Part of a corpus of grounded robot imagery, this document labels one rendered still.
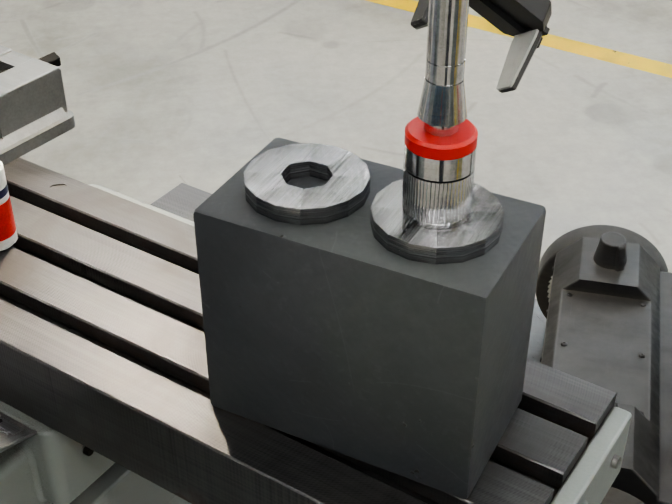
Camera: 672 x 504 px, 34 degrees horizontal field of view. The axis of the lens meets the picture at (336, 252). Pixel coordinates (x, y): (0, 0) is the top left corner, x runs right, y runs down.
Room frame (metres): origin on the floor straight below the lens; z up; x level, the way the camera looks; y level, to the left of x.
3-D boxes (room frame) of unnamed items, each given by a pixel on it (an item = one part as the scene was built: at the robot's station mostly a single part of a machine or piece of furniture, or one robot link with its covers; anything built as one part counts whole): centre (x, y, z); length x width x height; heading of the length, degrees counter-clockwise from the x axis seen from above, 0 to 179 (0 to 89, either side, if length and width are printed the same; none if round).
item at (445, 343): (0.65, -0.02, 1.02); 0.22 x 0.12 x 0.20; 63
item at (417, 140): (0.62, -0.07, 1.18); 0.05 x 0.05 x 0.01
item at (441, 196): (0.62, -0.07, 1.15); 0.05 x 0.05 x 0.05
